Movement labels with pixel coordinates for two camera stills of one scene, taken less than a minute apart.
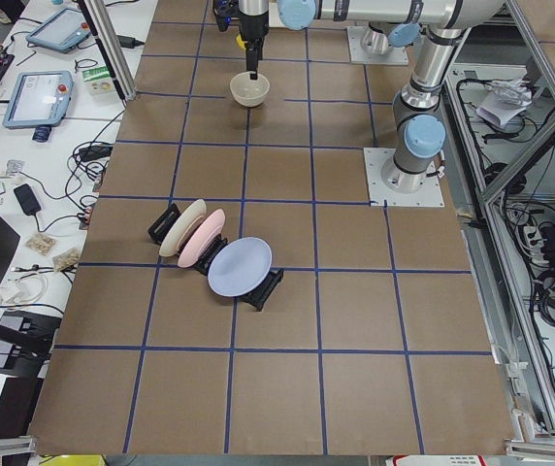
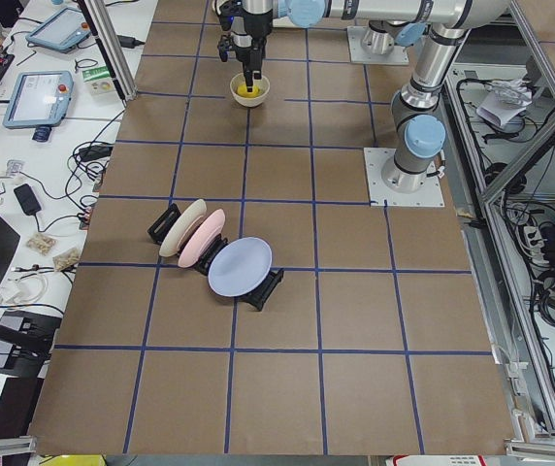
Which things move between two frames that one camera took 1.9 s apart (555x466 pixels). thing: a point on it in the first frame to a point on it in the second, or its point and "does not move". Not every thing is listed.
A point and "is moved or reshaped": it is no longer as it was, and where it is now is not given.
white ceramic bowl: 247,92 does not move
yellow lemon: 241,42 is moved or reshaped
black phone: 27,199 does not move
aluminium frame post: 110,47 does not move
